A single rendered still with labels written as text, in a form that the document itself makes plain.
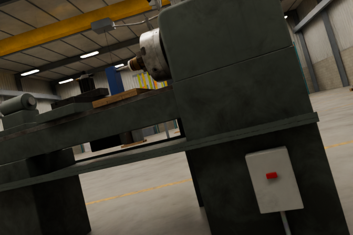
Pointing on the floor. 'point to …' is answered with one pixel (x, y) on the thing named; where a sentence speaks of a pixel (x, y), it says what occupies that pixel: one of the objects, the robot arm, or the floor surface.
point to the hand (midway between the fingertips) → (159, 8)
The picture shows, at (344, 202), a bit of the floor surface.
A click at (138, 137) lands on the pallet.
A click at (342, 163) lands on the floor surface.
